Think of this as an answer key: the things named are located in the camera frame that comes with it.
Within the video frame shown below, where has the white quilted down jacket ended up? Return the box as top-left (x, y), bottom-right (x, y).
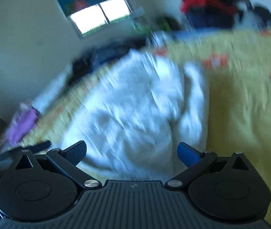
top-left (61, 50), bottom-right (209, 181)

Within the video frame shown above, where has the dark folded clothes pile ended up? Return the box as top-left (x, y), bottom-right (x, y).
top-left (67, 36), bottom-right (146, 87)

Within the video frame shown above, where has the purple folded garment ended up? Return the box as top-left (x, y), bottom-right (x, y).
top-left (5, 102), bottom-right (39, 145)

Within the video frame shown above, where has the white patterned quilt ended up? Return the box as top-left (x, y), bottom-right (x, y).
top-left (32, 65), bottom-right (72, 115)

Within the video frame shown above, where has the yellow carrot print bedspread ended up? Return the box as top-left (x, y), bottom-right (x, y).
top-left (20, 30), bottom-right (271, 224)

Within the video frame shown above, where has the light blue knitted blanket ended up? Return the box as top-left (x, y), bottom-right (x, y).
top-left (173, 28), bottom-right (225, 40)

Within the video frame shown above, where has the white black plastic bag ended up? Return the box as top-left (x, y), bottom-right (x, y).
top-left (149, 31), bottom-right (176, 48)

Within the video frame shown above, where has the navy garment on pile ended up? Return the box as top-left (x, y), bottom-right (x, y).
top-left (186, 7), bottom-right (234, 30)

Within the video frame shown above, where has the green plastic chair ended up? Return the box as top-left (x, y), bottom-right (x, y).
top-left (132, 15), bottom-right (180, 35)

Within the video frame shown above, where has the red garment on pile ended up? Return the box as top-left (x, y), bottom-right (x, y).
top-left (180, 0), bottom-right (237, 15)

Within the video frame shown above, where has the window with metal frame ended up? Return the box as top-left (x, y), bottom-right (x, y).
top-left (69, 0), bottom-right (132, 36)

